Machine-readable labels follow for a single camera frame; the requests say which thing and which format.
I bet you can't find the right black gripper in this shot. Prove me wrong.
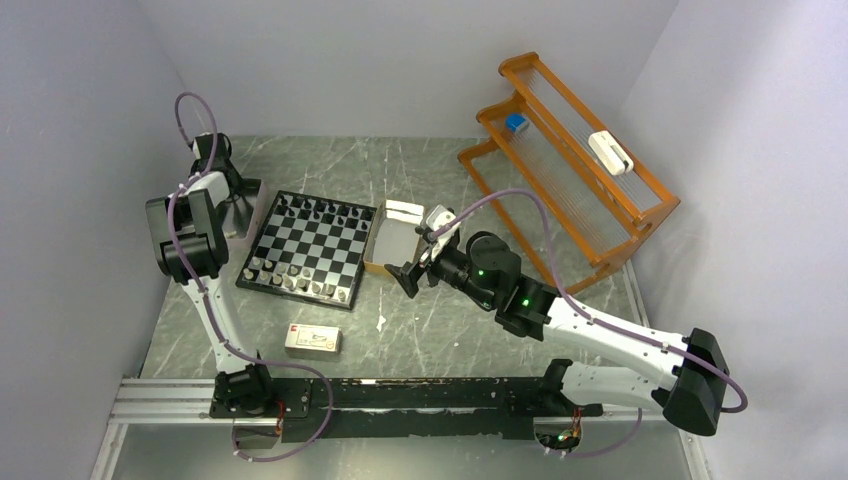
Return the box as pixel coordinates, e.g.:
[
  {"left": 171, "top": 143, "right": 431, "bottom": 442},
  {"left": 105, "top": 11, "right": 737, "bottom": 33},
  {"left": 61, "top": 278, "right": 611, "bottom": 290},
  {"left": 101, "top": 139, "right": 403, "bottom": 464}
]
[{"left": 385, "top": 238, "right": 498, "bottom": 308}]

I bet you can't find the silver metal tin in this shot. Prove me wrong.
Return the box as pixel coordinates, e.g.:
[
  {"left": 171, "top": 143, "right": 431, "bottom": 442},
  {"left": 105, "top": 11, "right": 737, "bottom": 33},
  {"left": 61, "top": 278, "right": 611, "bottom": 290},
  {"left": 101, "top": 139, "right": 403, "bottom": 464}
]
[{"left": 216, "top": 178, "right": 268, "bottom": 248}]

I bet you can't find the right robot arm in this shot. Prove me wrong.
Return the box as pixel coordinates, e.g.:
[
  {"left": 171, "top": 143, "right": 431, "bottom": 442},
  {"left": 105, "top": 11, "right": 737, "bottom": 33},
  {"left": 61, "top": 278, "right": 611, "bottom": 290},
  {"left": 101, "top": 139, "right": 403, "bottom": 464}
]
[{"left": 385, "top": 232, "right": 729, "bottom": 436}]

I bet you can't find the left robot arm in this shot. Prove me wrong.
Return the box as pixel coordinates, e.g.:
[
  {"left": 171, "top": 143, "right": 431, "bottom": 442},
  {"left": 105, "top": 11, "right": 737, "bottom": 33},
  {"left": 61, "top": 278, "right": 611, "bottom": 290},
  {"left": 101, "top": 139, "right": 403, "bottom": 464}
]
[{"left": 145, "top": 133, "right": 277, "bottom": 417}]

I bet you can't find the black white chess board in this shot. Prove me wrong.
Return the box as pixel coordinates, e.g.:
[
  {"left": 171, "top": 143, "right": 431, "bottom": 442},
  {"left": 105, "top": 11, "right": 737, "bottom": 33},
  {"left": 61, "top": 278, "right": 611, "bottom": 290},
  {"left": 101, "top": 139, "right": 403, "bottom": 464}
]
[{"left": 235, "top": 190, "right": 376, "bottom": 310}]

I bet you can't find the small printed card box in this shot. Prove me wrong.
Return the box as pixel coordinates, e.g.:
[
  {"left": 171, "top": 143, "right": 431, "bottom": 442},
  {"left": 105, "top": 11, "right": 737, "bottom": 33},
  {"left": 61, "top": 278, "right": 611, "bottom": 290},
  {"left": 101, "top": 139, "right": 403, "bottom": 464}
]
[{"left": 284, "top": 323, "right": 343, "bottom": 354}]

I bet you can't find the blue small block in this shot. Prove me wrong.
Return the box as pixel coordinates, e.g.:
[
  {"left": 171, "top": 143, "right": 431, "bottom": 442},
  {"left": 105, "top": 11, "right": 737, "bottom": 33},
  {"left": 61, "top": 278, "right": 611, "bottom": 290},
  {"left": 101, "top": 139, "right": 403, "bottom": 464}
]
[{"left": 504, "top": 113, "right": 529, "bottom": 134}]

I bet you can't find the orange wooden rack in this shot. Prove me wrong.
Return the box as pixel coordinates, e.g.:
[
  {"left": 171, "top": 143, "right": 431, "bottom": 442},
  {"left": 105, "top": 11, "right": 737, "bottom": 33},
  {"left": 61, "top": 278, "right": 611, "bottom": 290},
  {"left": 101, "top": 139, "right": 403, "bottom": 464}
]
[{"left": 458, "top": 52, "right": 680, "bottom": 294}]

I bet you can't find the white plastic device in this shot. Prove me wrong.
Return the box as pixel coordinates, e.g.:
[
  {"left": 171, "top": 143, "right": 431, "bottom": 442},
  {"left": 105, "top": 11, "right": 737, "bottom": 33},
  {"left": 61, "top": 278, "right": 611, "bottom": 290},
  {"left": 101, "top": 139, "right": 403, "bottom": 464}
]
[{"left": 588, "top": 130, "right": 634, "bottom": 176}]

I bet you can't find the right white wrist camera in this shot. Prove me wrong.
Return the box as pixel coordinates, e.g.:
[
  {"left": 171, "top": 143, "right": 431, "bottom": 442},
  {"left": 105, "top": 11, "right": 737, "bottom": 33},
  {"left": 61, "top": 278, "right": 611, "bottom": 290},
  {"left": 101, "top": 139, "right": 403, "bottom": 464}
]
[{"left": 418, "top": 204, "right": 459, "bottom": 266}]

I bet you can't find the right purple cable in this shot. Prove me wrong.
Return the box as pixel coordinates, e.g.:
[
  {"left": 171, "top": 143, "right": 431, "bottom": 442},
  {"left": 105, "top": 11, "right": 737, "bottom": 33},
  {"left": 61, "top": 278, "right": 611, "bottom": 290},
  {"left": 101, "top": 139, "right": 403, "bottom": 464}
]
[{"left": 427, "top": 188, "right": 749, "bottom": 460}]

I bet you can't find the purple cable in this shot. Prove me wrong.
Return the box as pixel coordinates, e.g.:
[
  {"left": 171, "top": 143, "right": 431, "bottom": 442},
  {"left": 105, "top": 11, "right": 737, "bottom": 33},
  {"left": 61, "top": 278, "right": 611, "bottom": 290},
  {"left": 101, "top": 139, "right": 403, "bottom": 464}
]
[
  {"left": 165, "top": 92, "right": 335, "bottom": 464},
  {"left": 427, "top": 188, "right": 749, "bottom": 460}
]

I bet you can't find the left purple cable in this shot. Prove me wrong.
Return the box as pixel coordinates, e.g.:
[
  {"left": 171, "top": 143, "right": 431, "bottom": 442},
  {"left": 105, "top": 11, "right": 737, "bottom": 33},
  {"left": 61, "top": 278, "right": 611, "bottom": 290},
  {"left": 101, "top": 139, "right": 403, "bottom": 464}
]
[{"left": 165, "top": 92, "right": 335, "bottom": 464}]

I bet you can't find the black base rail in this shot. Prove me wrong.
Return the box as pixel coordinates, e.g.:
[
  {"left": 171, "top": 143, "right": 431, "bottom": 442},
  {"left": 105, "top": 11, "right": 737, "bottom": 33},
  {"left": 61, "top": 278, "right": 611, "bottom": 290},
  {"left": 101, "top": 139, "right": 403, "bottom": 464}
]
[{"left": 208, "top": 377, "right": 603, "bottom": 443}]

